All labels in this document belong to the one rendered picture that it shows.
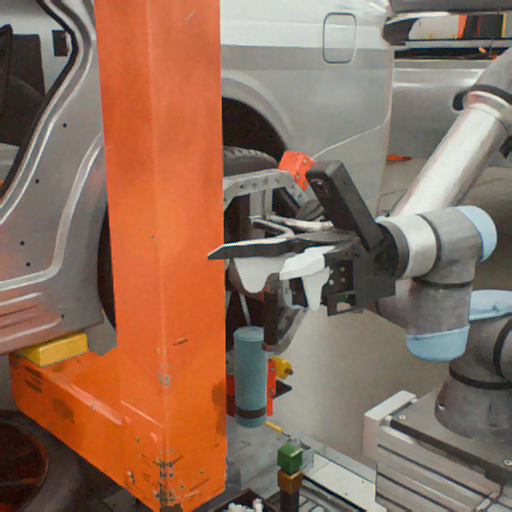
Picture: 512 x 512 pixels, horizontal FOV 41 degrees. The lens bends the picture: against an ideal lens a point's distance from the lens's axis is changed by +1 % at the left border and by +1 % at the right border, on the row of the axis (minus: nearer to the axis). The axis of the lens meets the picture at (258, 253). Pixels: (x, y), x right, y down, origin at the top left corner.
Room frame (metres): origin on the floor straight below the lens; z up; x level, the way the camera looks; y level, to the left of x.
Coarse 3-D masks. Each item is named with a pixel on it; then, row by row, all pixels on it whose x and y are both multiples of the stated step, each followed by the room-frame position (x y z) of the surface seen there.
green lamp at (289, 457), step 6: (288, 444) 1.24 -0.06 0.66; (282, 450) 1.21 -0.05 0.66; (288, 450) 1.21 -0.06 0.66; (294, 450) 1.21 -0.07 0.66; (300, 450) 1.22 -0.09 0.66; (282, 456) 1.21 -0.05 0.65; (288, 456) 1.20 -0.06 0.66; (294, 456) 1.20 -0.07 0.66; (300, 456) 1.21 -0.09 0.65; (282, 462) 1.21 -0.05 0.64; (288, 462) 1.20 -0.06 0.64; (294, 462) 1.20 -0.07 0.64; (300, 462) 1.21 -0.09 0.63; (288, 468) 1.20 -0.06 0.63; (294, 468) 1.20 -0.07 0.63
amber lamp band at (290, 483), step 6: (282, 474) 1.21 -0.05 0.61; (294, 474) 1.20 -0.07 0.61; (300, 474) 1.21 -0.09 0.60; (282, 480) 1.21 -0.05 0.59; (288, 480) 1.20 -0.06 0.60; (294, 480) 1.20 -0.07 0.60; (300, 480) 1.21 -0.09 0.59; (282, 486) 1.21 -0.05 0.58; (288, 486) 1.20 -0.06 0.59; (294, 486) 1.20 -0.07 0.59; (300, 486) 1.21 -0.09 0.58; (288, 492) 1.19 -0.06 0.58
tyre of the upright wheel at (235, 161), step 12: (228, 156) 1.81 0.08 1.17; (240, 156) 1.84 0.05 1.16; (252, 156) 1.87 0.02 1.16; (264, 156) 1.91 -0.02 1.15; (228, 168) 1.81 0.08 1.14; (240, 168) 1.84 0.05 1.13; (252, 168) 1.87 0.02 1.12; (264, 168) 1.91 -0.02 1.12; (276, 168) 1.94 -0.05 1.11; (108, 216) 1.77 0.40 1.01; (108, 228) 1.75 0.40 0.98; (108, 240) 1.74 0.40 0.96; (108, 252) 1.72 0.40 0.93; (108, 264) 1.71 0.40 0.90; (108, 276) 1.71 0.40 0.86; (108, 288) 1.71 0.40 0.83; (108, 300) 1.73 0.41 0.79; (108, 312) 1.75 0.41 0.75
